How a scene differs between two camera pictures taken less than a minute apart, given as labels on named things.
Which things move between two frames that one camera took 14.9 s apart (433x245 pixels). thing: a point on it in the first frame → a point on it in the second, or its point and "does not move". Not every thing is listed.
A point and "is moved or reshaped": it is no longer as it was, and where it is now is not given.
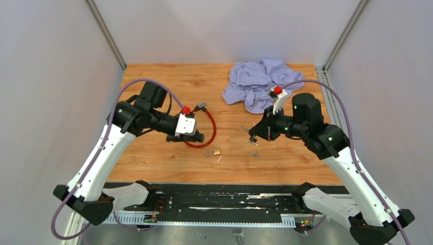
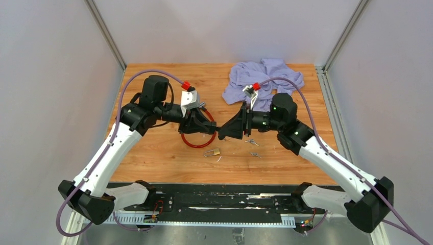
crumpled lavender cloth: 250,83 does not move
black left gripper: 187,138 → 192,122
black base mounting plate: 220,198 does not move
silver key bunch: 256,143 does not move
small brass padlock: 216,151 does not move
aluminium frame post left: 104,29 does not move
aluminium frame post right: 356,17 does not move
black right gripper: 265,128 → 241,122
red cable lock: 200,106 is moved or reshaped
